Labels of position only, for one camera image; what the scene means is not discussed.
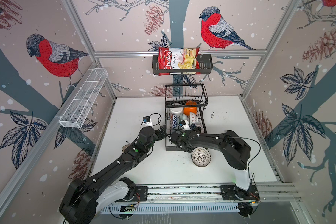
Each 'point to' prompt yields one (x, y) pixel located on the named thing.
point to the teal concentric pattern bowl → (183, 117)
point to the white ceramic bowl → (176, 108)
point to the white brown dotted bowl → (200, 157)
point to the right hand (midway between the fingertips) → (198, 132)
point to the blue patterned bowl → (202, 129)
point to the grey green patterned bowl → (193, 118)
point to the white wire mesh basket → (77, 111)
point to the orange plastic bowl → (186, 110)
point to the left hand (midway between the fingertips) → (159, 126)
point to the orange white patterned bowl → (173, 121)
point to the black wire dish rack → (184, 104)
